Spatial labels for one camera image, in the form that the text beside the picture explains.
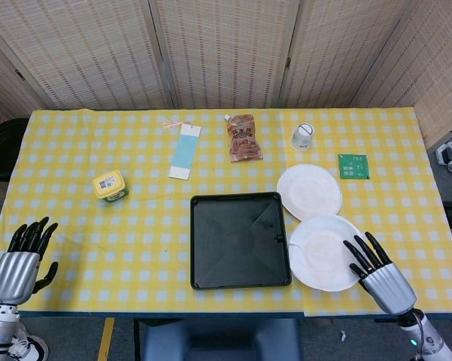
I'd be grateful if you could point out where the clear plastic cup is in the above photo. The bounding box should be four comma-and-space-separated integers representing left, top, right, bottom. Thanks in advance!
290, 123, 315, 152

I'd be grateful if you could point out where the white paper plate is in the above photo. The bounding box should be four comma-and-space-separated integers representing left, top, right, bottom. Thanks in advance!
287, 214, 362, 293
276, 163, 343, 223

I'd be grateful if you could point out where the brown sauce pouch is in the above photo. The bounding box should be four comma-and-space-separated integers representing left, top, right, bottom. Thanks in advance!
224, 114, 265, 163

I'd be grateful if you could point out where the black round stool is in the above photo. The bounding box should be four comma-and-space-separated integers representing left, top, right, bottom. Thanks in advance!
0, 118, 30, 183

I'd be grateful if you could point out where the woven folding screen panel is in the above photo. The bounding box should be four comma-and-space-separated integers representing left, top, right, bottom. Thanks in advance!
148, 0, 301, 110
351, 0, 452, 150
0, 20, 48, 189
0, 0, 177, 111
280, 0, 418, 110

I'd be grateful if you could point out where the green square sachet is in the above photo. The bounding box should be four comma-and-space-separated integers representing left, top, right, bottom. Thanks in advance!
337, 153, 371, 181

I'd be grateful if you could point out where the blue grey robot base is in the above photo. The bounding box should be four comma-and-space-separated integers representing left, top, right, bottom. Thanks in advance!
141, 318, 304, 361

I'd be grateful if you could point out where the black square plastic tray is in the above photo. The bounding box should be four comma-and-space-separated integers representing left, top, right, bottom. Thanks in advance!
190, 191, 293, 290

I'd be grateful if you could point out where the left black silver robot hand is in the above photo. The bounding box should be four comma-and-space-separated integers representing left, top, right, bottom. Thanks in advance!
0, 216, 59, 305

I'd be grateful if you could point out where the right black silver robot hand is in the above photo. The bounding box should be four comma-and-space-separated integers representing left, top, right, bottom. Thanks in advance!
342, 231, 417, 315

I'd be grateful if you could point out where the yellow lidded green tub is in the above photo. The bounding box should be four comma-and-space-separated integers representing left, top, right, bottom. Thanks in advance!
92, 169, 130, 203

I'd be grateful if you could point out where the yellow white checked tablecloth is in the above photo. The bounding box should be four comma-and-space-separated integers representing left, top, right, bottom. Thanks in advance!
0, 108, 452, 317

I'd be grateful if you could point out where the white black sneaker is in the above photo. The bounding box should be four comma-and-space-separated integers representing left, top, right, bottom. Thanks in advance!
7, 326, 50, 361

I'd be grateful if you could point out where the white power adapter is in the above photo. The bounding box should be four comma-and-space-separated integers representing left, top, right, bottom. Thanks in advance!
435, 141, 452, 166

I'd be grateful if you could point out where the blue white tasselled bookmark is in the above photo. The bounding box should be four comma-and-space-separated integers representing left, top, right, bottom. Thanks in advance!
162, 119, 203, 181

